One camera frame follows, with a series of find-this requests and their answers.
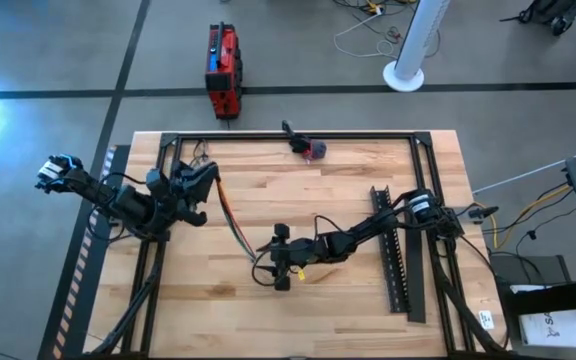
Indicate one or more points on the white sticker label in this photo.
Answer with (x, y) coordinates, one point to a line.
(486, 320)

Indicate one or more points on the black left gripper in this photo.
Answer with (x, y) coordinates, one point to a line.
(173, 212)

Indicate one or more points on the yellow paper tag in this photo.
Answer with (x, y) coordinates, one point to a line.
(300, 274)

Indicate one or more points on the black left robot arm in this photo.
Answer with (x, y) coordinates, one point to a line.
(118, 202)

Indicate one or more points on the white tower fan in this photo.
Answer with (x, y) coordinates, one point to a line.
(415, 45)

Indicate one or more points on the black horizontal beam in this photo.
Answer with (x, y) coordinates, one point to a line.
(558, 300)

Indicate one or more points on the white printed paper sheet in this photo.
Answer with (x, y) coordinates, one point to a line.
(568, 330)

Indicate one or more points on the black aluminium table frame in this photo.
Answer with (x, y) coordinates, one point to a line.
(293, 135)

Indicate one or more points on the black red grey tool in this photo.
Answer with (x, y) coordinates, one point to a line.
(300, 145)

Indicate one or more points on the black floor box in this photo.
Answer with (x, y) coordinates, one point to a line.
(523, 270)

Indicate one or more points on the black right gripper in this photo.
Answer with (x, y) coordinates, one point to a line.
(313, 251)

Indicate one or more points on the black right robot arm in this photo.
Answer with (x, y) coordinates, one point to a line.
(375, 225)

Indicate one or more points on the black raceway cover strip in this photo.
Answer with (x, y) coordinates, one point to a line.
(416, 300)

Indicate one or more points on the thin grey rod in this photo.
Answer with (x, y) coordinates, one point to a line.
(543, 168)

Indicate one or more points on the red and black toolbox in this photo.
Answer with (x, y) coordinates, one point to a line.
(220, 75)

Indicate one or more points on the black wheeled equipment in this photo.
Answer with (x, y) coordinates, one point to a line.
(553, 10)

